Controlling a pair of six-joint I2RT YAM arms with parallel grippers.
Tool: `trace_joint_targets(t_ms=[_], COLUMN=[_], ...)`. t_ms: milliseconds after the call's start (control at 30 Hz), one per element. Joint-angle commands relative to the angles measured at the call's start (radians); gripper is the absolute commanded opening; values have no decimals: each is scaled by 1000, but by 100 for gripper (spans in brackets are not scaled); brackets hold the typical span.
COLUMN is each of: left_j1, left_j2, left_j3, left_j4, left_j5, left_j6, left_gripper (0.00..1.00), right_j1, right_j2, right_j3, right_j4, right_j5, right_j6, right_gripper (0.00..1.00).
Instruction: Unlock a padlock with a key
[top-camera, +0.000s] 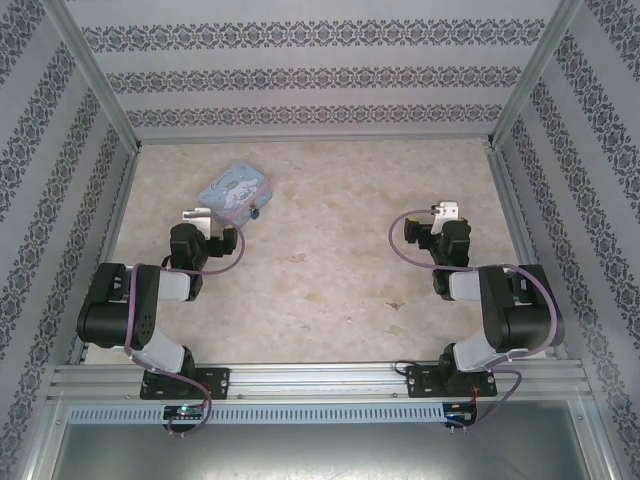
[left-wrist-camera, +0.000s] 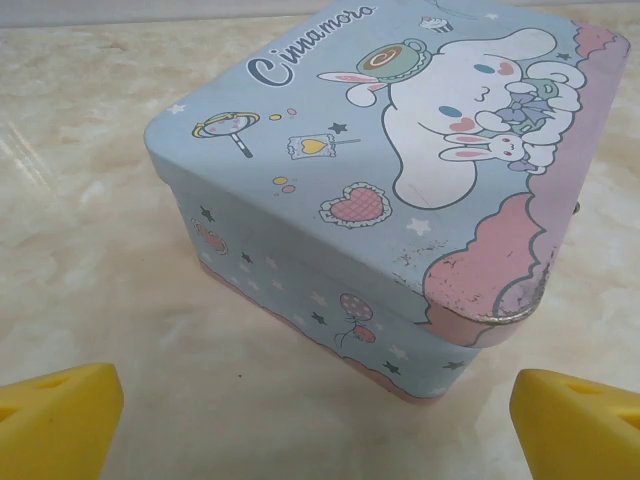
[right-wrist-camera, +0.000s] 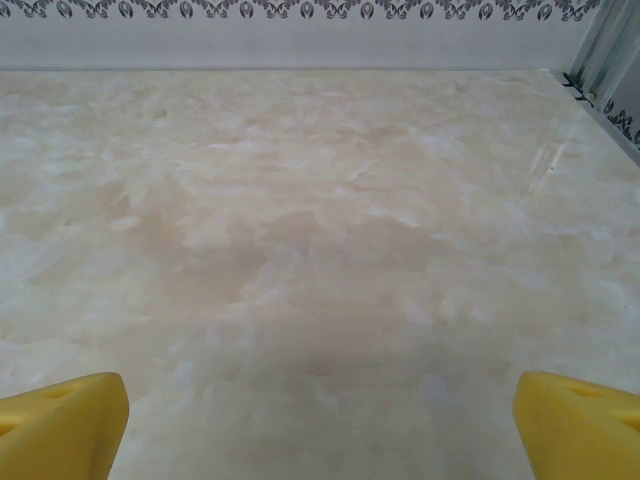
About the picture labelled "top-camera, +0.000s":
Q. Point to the light blue zipper pouch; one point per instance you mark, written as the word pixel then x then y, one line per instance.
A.
pixel 232 187

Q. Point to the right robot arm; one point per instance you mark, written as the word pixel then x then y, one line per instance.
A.
pixel 525 320

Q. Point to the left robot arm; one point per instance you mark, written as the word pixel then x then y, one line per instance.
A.
pixel 107 320

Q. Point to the small controller board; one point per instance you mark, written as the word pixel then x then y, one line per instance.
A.
pixel 182 411
pixel 460 410

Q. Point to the grey metal panel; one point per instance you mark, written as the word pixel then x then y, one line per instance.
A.
pixel 320 450

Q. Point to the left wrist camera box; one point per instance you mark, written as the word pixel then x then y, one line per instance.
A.
pixel 197 220

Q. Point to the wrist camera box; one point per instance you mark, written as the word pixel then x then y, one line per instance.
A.
pixel 197 220
pixel 446 210

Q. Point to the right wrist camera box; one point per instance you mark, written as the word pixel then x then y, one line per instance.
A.
pixel 446 210

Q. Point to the aluminium side frame rail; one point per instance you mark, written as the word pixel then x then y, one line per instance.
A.
pixel 122 200
pixel 510 200

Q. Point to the short aluminium frame rail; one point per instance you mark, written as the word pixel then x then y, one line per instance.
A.
pixel 310 138

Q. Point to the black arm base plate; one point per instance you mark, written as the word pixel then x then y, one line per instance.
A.
pixel 417 382
pixel 220 382

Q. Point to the aluminium mounting rail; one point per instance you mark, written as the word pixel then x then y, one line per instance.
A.
pixel 320 375

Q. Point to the aluminium frame post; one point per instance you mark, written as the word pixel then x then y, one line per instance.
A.
pixel 90 70
pixel 535 70

